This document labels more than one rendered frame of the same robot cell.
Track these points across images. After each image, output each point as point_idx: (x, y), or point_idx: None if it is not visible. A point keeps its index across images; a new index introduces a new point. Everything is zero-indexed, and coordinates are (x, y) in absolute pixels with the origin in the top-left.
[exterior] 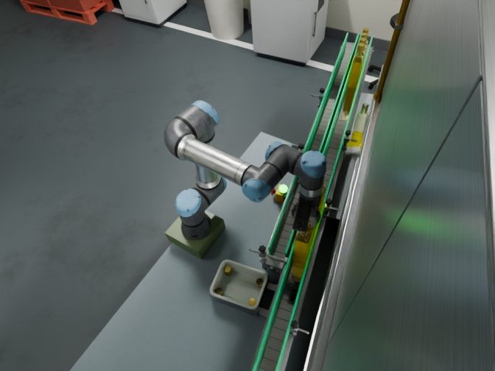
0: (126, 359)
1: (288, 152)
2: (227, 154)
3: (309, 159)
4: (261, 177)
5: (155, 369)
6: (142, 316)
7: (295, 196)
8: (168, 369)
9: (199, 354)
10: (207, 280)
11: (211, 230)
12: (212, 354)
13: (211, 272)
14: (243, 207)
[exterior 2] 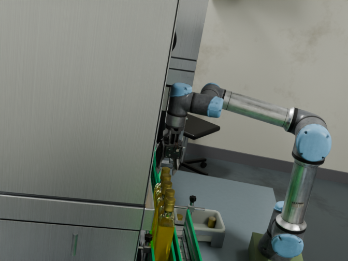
0: (244, 196)
1: (204, 94)
2: (249, 100)
3: (185, 84)
4: (211, 85)
5: (221, 194)
6: (257, 213)
7: None
8: (213, 194)
9: (198, 202)
10: (229, 236)
11: (258, 249)
12: (189, 203)
13: (231, 242)
14: None
